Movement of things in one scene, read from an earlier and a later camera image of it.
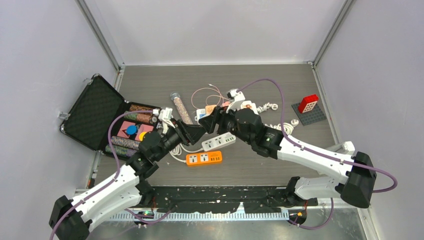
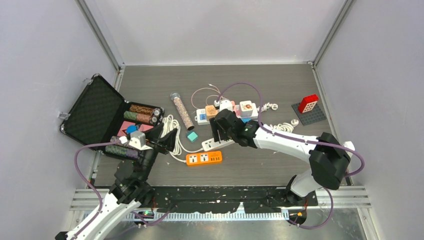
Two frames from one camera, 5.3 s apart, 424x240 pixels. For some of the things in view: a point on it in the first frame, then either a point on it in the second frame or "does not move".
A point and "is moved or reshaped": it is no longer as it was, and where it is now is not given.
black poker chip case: x=89 y=119 does not move
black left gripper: x=193 y=132 → x=168 y=142
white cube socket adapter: x=254 y=108 is moved or reshaped
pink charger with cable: x=211 y=95 does not move
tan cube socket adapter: x=209 y=109 does not move
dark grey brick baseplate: x=310 y=117 does not move
